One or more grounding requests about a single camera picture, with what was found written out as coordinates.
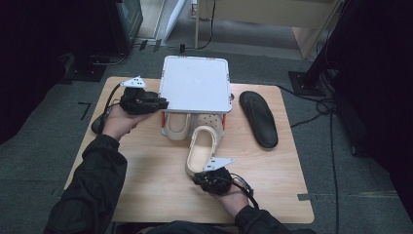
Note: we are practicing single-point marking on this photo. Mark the black cabinet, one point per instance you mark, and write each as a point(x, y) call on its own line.
point(126, 22)

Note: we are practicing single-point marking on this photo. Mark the person's left hand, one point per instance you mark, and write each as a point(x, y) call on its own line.
point(120, 125)

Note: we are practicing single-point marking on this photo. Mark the dark stand base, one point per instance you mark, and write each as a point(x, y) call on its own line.
point(86, 70)

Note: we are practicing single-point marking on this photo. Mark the black stand with base plate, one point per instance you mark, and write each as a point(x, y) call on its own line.
point(307, 83)

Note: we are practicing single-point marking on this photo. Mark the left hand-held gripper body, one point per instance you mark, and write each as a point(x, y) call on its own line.
point(136, 102)

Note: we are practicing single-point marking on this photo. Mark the light wooden cabinet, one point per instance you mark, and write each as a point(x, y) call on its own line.
point(259, 9)

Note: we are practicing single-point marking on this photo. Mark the person's right hand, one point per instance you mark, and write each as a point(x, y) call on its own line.
point(232, 203)

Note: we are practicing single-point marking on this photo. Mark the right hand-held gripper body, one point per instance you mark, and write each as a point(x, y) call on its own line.
point(217, 182)

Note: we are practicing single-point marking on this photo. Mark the white board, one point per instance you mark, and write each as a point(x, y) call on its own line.
point(175, 18)

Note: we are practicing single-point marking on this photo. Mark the white shoe rack orange posts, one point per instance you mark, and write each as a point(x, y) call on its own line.
point(195, 83)

